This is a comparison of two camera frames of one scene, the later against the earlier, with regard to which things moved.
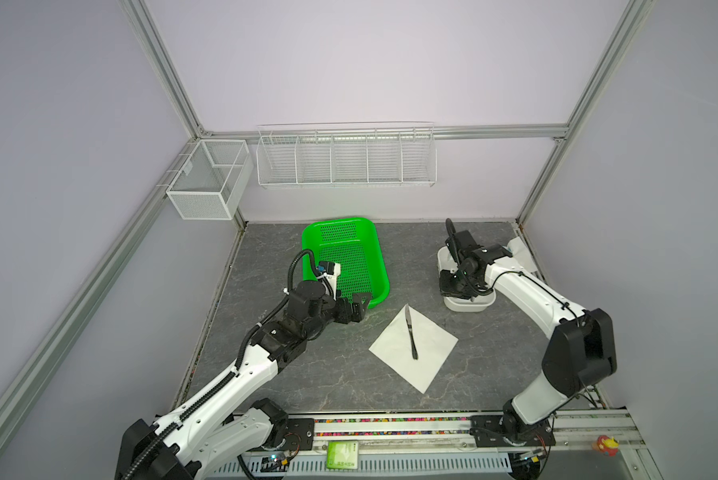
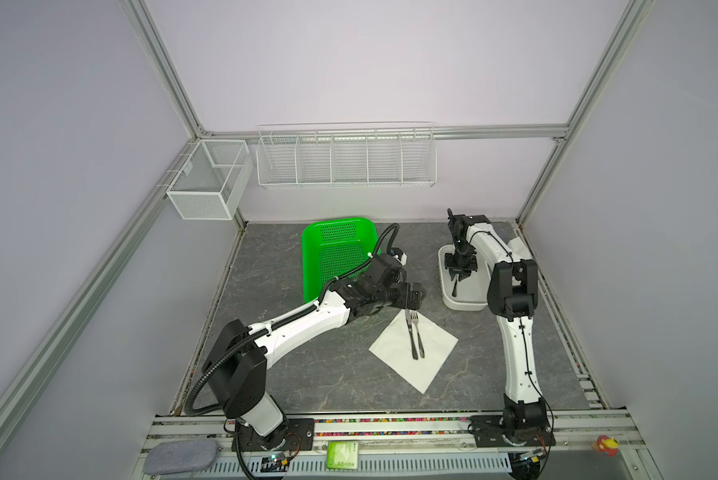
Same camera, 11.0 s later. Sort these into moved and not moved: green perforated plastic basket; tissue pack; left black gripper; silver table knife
Moved: left black gripper
Not moved: green perforated plastic basket; tissue pack; silver table knife
